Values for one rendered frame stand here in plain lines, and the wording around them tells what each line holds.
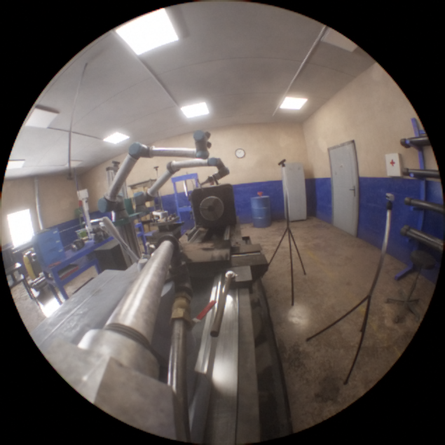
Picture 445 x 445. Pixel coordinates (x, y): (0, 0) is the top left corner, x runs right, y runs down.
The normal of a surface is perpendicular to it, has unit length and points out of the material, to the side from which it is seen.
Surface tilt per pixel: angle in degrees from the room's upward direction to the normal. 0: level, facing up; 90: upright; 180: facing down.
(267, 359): 0
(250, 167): 90
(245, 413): 0
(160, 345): 79
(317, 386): 0
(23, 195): 90
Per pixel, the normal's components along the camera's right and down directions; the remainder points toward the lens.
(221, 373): -0.13, -0.97
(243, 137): -0.07, 0.23
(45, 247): 0.99, -0.11
